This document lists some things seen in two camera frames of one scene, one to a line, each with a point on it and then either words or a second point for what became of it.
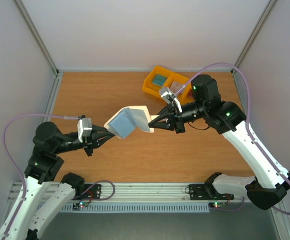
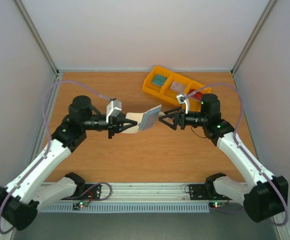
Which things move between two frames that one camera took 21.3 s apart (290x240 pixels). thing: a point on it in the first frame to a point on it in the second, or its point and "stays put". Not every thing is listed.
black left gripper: (93, 140) to (116, 123)
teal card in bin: (159, 79) stays put
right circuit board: (217, 204) stays put
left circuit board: (81, 204) stays put
